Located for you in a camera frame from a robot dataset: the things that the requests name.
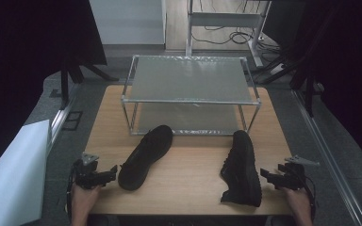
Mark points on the white cabinet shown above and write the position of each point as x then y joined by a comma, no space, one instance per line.
128,22

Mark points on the person's right hand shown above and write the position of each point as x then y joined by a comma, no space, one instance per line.
297,201

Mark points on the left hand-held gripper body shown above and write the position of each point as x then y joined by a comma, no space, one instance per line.
86,175

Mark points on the grey metal desk frame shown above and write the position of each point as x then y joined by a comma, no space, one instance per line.
223,19

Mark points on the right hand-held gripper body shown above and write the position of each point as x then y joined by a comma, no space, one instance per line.
292,177

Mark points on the black curtain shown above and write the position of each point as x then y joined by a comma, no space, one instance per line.
28,47
342,62

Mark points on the aluminium floor rail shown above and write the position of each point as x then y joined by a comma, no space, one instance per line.
330,157
61,116

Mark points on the black floor socket plate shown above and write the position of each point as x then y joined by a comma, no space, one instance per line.
72,120

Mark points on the two-tier metal shoe rack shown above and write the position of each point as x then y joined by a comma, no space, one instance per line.
188,80

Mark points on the black shoe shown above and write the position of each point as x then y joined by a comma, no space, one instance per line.
146,157
242,169

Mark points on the white board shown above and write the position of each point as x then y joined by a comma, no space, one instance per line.
12,175

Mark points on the person's left hand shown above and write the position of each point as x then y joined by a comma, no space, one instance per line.
85,197

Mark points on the black stand legs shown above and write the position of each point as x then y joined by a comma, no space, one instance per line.
72,75
295,72

